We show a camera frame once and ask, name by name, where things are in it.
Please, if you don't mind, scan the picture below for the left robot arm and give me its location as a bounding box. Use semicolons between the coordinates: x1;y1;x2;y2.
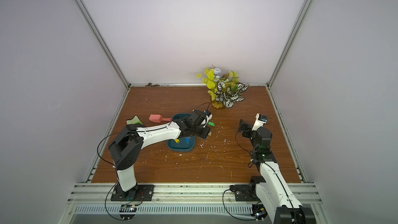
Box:
108;110;212;195

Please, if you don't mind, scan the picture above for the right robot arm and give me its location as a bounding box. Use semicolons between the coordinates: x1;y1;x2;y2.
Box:
238;115;316;224

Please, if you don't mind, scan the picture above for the teal plastic storage box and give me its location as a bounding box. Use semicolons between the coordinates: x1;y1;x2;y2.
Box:
166;113;196;152

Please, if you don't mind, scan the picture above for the pink plastic scoop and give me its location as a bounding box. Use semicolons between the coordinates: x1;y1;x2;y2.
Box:
149;114;172;123

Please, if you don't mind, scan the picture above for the artificial potted plant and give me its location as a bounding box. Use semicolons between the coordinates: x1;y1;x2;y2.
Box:
196;66;250;110

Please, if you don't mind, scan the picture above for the green black work glove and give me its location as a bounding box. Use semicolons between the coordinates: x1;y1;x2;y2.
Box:
126;116;144;127

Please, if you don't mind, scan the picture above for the right controller board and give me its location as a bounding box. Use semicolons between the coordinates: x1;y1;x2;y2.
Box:
252;203;268;222

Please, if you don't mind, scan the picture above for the controller board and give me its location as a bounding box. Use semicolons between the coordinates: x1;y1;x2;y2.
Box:
252;203;268;222
119;204;138;221

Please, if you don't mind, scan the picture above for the left controller board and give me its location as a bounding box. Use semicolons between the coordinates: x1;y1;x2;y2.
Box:
119;204;138;221

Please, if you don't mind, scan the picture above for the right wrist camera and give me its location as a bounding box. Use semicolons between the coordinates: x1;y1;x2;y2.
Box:
252;113;267;131

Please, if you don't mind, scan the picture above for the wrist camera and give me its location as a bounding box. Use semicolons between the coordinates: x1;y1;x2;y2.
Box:
204;110;212;122
252;113;267;131

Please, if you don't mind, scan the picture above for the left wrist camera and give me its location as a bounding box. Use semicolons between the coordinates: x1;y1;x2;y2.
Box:
204;110;212;122

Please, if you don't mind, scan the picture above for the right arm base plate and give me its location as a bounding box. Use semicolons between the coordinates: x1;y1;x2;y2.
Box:
230;184;258;202

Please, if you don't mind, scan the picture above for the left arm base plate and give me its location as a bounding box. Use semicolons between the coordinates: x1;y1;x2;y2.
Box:
110;183;155;202

